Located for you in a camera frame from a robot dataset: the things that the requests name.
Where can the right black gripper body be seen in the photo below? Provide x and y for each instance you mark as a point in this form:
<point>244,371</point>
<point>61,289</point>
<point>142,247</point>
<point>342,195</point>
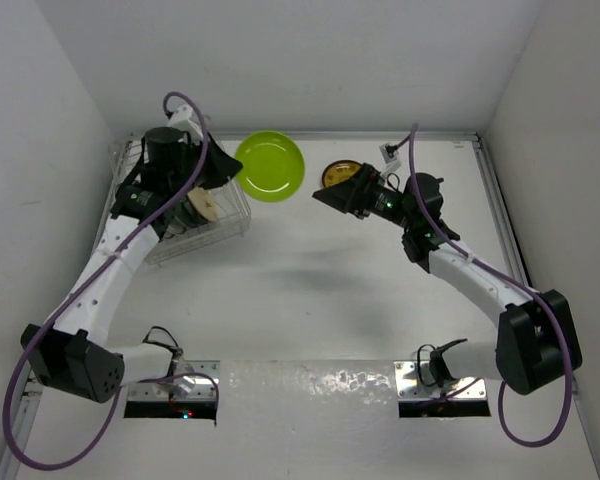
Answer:
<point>381,200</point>

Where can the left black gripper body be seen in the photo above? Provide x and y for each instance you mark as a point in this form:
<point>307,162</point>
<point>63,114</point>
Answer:
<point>193,154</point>

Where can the yellow patterned plate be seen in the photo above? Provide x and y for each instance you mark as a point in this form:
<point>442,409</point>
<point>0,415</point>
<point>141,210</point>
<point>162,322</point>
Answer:
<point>339,171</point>

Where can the cream patterned plate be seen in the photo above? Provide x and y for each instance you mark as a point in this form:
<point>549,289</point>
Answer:
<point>203,203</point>

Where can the lime green plate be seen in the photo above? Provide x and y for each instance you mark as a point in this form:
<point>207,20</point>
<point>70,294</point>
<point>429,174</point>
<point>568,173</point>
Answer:
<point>273,166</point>

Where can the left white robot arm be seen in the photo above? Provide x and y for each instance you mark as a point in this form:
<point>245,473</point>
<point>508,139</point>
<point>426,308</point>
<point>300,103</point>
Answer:
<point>72,355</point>

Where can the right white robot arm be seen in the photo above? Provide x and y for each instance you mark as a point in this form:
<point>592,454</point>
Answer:
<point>535,331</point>

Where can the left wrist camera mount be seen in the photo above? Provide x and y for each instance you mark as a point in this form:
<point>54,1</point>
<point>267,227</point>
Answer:
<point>185,119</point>

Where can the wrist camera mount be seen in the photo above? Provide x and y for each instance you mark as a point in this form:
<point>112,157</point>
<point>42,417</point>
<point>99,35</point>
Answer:
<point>185,119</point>
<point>391,159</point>

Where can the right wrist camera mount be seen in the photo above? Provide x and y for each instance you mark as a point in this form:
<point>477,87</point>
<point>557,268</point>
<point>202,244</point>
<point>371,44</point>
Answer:
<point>391,159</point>

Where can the wire dish rack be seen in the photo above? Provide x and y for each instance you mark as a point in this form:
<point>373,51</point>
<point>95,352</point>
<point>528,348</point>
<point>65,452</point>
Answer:
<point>203,218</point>

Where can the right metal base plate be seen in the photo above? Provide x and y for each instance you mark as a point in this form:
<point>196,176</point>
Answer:
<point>414,383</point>

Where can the metal base plate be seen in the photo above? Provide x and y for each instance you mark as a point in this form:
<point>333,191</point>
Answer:
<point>414,383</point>
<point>197,381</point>

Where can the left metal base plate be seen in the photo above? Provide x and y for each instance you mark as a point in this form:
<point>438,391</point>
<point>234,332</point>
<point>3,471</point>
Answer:
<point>197,381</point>

